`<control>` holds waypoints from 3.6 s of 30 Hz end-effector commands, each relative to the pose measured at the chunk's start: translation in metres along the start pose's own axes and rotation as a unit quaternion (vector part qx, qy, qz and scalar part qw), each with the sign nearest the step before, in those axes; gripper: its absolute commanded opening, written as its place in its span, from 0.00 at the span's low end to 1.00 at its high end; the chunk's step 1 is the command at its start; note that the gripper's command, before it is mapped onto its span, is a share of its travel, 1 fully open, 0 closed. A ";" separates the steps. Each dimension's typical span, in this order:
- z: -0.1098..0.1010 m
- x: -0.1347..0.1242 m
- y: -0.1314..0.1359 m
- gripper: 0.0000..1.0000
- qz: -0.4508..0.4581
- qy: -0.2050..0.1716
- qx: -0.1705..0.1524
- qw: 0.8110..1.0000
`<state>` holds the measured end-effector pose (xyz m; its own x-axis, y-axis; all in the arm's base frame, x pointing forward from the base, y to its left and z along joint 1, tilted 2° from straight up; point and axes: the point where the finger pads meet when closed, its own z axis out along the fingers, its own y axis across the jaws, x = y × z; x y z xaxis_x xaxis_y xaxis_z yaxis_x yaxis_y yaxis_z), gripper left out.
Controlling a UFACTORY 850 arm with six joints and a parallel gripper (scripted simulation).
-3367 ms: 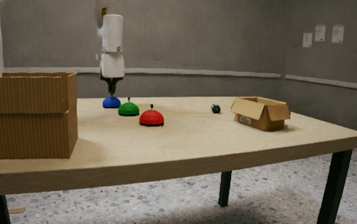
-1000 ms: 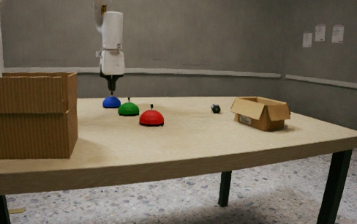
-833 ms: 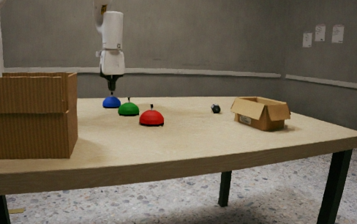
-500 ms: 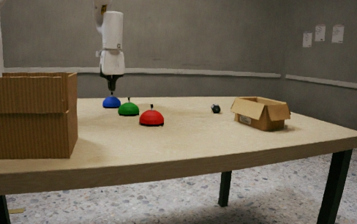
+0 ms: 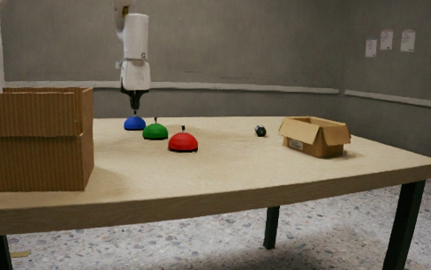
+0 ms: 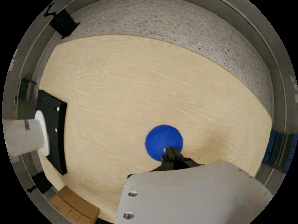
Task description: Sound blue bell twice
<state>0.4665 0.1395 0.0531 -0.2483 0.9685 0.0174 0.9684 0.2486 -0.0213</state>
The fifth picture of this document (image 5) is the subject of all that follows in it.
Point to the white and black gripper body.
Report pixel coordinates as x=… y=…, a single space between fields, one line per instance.
x=135 y=75

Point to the blue dome bell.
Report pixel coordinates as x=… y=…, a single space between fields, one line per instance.
x=134 y=123

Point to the red dome bell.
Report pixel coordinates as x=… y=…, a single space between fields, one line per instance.
x=183 y=142

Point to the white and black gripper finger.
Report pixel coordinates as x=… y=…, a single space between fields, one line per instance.
x=131 y=95
x=138 y=94

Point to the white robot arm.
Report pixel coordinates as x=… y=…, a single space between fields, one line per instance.
x=131 y=30

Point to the green dome bell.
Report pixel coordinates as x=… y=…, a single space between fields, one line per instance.
x=155 y=131

